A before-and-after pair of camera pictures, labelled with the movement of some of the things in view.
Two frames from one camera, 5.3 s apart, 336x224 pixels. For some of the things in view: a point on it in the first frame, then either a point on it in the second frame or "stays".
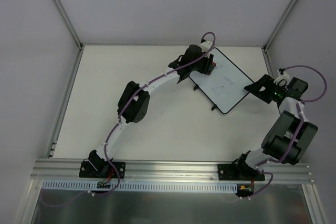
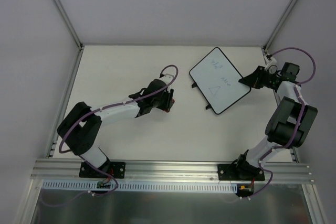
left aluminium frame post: x=62 y=10 stays
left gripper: x=208 y=64 → x=169 y=100
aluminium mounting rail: x=55 y=170 stays
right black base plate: x=239 y=172 stays
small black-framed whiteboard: x=226 y=87 stays
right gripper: x=266 y=87 → x=261 y=77
